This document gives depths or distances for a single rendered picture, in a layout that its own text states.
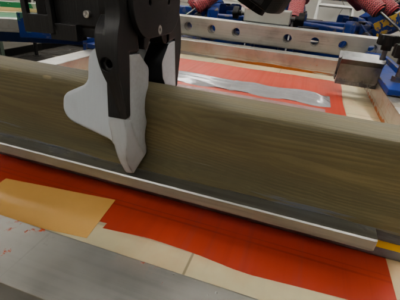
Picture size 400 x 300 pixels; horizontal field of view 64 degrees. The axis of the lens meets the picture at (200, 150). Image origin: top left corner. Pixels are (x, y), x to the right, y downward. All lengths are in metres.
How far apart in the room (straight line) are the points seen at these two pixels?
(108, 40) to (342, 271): 0.21
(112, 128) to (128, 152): 0.02
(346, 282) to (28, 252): 0.20
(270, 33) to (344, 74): 0.30
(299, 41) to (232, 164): 0.69
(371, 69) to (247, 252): 0.49
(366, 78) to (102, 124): 0.53
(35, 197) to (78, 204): 0.04
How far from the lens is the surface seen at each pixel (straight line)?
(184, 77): 0.63
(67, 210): 0.28
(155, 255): 0.24
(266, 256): 0.25
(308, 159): 0.22
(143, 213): 0.27
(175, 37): 0.27
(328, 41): 0.90
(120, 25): 0.20
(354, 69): 0.66
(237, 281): 0.23
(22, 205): 0.30
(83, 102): 0.24
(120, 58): 0.20
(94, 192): 0.30
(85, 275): 0.18
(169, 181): 0.25
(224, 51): 0.86
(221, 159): 0.23
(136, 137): 0.22
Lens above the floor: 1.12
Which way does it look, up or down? 27 degrees down
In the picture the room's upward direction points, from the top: 5 degrees clockwise
